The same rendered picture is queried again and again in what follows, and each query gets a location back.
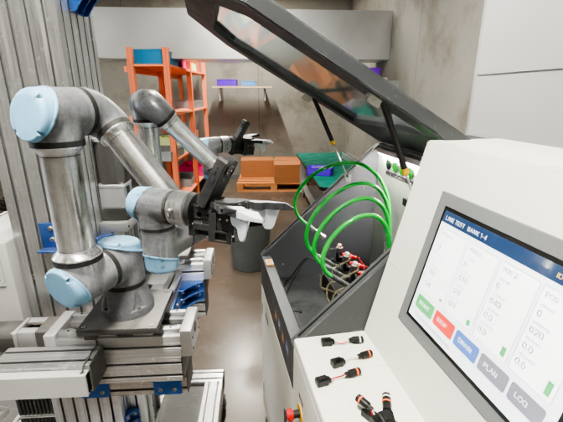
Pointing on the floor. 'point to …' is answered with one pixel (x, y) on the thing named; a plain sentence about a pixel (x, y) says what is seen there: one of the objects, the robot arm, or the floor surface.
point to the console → (462, 165)
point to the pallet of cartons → (269, 173)
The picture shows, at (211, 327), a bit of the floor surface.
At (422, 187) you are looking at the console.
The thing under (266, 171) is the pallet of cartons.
